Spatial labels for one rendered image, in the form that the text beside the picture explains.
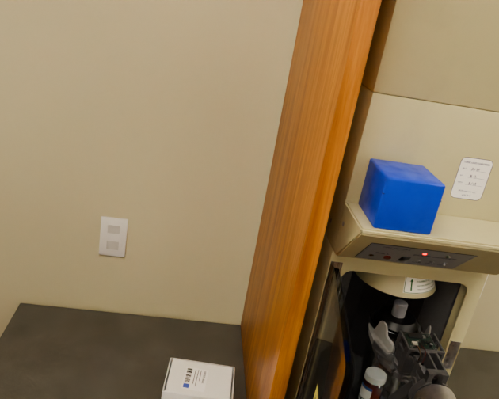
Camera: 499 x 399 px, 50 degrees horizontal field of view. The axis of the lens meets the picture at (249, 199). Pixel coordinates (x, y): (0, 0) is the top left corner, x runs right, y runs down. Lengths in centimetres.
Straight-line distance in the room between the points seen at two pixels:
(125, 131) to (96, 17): 27
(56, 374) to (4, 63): 73
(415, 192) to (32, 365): 96
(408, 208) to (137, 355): 82
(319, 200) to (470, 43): 36
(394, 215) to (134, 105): 73
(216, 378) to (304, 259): 51
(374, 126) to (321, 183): 15
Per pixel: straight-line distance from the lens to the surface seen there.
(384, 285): 113
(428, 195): 91
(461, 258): 102
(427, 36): 95
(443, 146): 101
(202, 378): 132
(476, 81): 100
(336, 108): 83
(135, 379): 136
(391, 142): 97
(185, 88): 134
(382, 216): 89
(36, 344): 147
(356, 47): 82
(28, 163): 146
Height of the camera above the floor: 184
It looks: 22 degrees down
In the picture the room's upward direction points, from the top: 10 degrees clockwise
